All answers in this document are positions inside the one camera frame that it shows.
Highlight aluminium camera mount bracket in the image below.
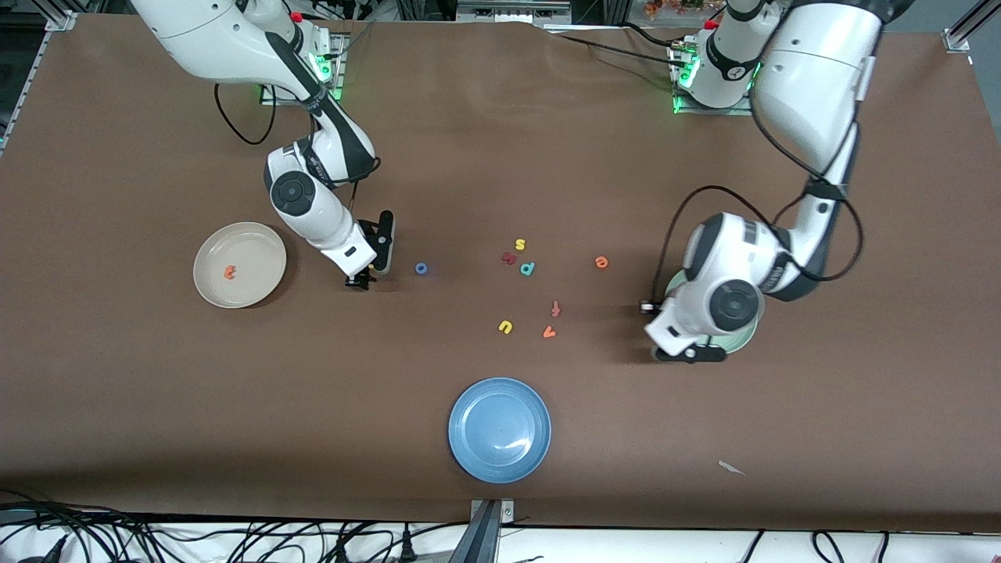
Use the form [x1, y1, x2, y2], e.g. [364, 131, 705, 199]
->
[450, 498, 517, 563]

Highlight aluminium frame rail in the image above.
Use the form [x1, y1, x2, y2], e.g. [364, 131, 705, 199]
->
[0, 9, 79, 153]

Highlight pale green plate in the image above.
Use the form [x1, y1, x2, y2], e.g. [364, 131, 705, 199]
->
[663, 270, 759, 357]

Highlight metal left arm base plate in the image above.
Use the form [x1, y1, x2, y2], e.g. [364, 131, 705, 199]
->
[671, 43, 755, 117]

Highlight long black base cable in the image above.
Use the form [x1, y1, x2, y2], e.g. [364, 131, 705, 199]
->
[547, 30, 689, 70]

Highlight beige brown plate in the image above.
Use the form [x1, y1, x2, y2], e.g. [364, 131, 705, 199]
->
[193, 222, 288, 309]

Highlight short black base cable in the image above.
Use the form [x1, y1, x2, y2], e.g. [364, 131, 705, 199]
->
[616, 21, 681, 52]

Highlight blue plate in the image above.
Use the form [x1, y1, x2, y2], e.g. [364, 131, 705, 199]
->
[448, 378, 552, 484]

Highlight aluminium frame post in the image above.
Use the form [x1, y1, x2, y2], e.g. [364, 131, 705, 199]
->
[942, 0, 1001, 54]

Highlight orange artificial flowers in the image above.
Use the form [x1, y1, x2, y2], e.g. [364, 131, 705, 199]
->
[645, 0, 724, 18]

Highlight grey power strip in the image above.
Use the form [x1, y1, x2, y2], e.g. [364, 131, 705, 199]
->
[456, 0, 572, 24]

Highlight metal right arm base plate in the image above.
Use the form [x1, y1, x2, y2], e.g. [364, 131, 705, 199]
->
[260, 31, 345, 107]

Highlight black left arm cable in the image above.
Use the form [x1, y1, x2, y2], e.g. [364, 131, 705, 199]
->
[661, 102, 865, 302]

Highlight black looped floor cable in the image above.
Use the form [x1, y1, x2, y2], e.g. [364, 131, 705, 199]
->
[0, 489, 161, 563]

